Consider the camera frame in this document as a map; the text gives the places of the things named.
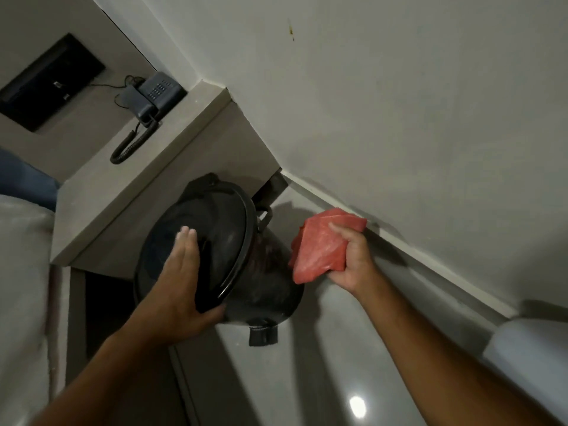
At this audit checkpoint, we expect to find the person's left hand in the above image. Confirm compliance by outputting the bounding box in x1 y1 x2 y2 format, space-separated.
125 226 226 348

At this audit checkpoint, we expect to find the person's right hand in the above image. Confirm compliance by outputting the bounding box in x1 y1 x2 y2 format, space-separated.
328 222 383 301

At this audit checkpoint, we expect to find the red cleaning cloth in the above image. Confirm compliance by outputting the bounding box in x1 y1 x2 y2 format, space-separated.
288 208 368 285

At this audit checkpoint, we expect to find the black pedal trash bin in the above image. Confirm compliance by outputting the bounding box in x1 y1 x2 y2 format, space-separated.
133 173 305 347

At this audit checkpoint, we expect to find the person's right forearm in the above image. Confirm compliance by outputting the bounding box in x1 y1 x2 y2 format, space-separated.
354 275 559 426

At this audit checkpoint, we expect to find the person's left forearm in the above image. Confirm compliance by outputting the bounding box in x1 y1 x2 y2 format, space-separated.
28 317 178 426

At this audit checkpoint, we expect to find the beige bedside table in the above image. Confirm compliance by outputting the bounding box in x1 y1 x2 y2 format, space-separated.
50 80 283 426

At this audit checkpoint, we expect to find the white furniture corner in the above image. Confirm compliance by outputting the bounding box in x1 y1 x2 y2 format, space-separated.
482 318 568 411

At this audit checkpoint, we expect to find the blue pillow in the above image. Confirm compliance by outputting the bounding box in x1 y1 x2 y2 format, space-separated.
0 147 62 213

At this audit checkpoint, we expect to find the black coiled telephone cord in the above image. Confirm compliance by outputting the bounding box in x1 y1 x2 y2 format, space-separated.
110 115 159 165

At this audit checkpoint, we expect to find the grey corded telephone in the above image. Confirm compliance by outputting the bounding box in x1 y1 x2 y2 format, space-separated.
123 72 187 123

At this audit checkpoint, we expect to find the thin black telephone cable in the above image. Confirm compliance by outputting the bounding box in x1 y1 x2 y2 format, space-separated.
90 75 147 109

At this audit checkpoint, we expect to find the black wall switch panel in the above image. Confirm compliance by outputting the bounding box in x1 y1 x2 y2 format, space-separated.
0 33 106 133

